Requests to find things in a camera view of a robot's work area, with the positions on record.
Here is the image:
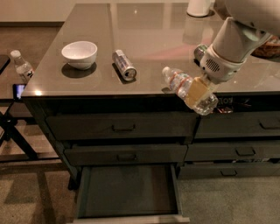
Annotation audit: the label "dark grey cabinet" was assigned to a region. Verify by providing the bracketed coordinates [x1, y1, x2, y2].
[23, 3, 279, 180]

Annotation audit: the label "middle left drawer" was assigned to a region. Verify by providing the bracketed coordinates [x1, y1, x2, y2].
[64, 143, 187, 165]

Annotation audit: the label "small bottle white cap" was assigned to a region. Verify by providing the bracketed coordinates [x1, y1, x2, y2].
[10, 50, 34, 84]

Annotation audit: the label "white cylindrical container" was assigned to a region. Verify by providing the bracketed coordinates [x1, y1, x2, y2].
[186, 0, 211, 18]

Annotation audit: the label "white ceramic bowl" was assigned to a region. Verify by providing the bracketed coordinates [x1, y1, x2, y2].
[61, 41, 98, 70]

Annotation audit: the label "slim silver blue can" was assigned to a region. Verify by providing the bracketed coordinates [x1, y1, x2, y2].
[112, 50, 137, 81]

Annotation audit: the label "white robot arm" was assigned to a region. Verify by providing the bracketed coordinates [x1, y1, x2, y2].
[185, 0, 280, 109]

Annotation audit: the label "top left drawer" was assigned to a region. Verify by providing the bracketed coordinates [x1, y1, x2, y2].
[46, 112, 197, 140]

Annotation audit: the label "open bottom left drawer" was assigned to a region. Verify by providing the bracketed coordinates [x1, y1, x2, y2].
[73, 164, 190, 224]

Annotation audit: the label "clear jar of nuts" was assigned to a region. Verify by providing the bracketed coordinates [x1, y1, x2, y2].
[252, 36, 280, 59]

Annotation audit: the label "clear plastic water bottle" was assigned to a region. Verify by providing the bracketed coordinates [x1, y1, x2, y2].
[162, 66, 218, 116]

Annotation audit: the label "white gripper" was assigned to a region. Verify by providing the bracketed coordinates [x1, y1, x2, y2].
[185, 45, 246, 109]

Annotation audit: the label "green silver soda can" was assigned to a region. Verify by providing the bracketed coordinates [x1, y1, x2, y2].
[193, 44, 208, 61]

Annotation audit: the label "smartphone on side table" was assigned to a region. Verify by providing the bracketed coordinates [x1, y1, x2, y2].
[12, 84, 25, 100]

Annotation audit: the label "snack packets in drawer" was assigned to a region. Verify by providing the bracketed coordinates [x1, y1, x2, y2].
[214, 97, 252, 114]

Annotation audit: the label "top right drawer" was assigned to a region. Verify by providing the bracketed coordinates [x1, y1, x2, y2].
[195, 111, 280, 139]

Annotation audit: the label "black side table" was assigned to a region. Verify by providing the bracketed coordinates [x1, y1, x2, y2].
[0, 54, 58, 162]

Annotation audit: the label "bottom right drawer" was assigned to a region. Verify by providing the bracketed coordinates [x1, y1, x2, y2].
[177, 163, 280, 179]

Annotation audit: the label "middle right drawer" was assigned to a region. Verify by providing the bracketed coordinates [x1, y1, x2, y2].
[185, 140, 280, 162]

